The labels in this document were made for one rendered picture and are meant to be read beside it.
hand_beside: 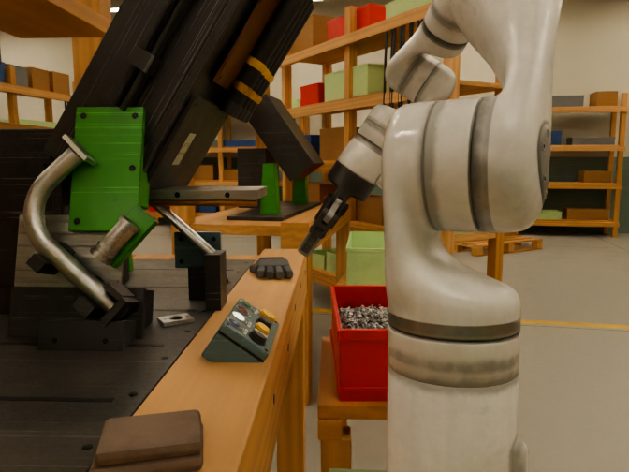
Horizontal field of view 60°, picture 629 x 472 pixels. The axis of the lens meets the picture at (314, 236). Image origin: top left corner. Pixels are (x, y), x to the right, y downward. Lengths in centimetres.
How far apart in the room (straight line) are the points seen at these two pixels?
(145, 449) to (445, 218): 34
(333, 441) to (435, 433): 56
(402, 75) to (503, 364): 55
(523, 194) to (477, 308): 8
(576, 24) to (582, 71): 75
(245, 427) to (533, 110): 43
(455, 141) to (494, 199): 4
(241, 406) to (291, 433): 121
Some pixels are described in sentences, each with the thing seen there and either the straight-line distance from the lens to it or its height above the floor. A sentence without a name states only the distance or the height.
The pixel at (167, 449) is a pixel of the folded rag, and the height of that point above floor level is 93.
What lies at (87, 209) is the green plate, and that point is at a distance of 96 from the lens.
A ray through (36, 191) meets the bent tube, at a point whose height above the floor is 114.
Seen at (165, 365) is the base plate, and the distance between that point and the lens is 81.
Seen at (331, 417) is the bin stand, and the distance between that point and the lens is 91.
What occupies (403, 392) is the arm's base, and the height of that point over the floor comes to 103.
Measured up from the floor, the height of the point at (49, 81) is 213.
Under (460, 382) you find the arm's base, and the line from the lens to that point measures 37.
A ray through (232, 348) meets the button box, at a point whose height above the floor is 92.
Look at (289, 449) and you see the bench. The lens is 191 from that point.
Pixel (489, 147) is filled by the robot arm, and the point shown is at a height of 119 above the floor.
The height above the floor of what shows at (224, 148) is 140.
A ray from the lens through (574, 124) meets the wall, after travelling 1007.
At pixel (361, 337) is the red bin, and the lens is 88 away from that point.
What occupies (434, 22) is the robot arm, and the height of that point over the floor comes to 137.
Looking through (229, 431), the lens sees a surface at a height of 90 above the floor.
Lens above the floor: 118
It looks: 8 degrees down
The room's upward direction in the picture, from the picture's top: straight up
